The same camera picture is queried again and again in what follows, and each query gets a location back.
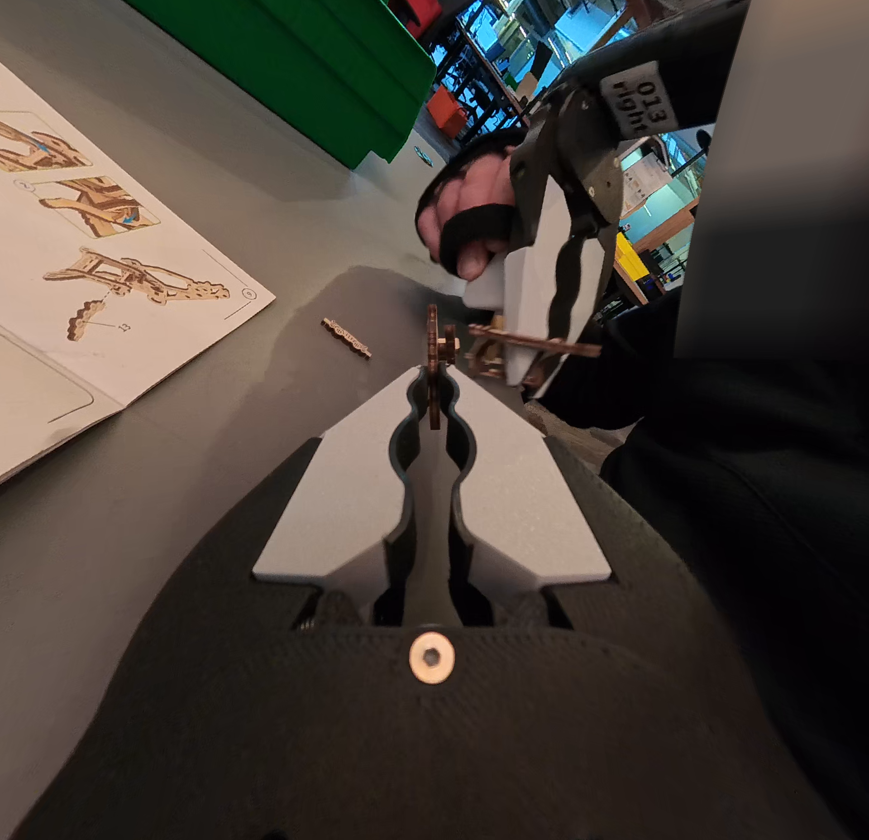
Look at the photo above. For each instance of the red chair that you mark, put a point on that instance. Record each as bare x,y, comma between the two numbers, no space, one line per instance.
417,1

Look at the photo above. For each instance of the orange box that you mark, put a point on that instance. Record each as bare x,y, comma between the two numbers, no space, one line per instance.
448,112

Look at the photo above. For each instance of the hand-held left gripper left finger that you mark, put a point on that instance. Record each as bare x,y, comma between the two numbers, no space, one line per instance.
339,507

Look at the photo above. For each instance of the yellow crate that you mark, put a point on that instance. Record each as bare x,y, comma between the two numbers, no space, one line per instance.
631,259

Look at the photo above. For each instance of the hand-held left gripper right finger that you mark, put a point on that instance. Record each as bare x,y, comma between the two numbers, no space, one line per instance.
523,507

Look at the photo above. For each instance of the person's right hand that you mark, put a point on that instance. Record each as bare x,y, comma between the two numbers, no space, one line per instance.
475,188

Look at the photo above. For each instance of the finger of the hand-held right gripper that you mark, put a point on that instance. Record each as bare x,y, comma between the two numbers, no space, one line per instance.
599,283
533,290

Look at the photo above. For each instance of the wooden model assembly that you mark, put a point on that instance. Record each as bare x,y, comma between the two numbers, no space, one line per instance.
499,341

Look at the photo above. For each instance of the instruction booklet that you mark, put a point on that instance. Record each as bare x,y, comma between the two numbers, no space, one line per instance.
88,262

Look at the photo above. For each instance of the small toothed wooden part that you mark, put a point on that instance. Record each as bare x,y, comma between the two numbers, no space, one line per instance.
346,338

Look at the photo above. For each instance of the person's dark jacket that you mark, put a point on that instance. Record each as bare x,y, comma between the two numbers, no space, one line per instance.
747,527

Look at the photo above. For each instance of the round table grommet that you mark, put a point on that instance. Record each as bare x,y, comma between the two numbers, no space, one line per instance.
421,154

